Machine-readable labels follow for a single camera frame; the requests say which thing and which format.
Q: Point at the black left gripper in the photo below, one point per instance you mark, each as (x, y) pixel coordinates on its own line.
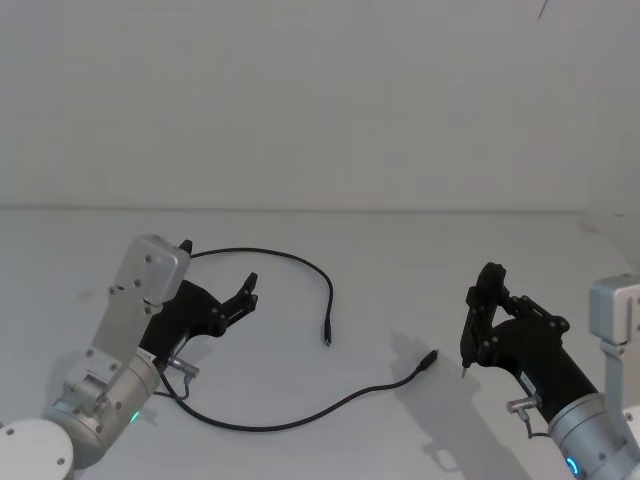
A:
(190, 310)

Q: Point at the plain pale backdrop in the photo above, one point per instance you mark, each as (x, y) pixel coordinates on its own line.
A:
(300, 100)

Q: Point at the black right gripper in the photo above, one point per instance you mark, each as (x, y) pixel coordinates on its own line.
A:
(535, 360)

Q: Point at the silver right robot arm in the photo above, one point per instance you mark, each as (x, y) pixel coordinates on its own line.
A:
(612, 350)

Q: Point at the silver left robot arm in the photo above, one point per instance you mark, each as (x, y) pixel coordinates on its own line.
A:
(125, 320)

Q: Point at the white table cloth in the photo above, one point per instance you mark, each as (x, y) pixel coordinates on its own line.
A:
(320, 280)

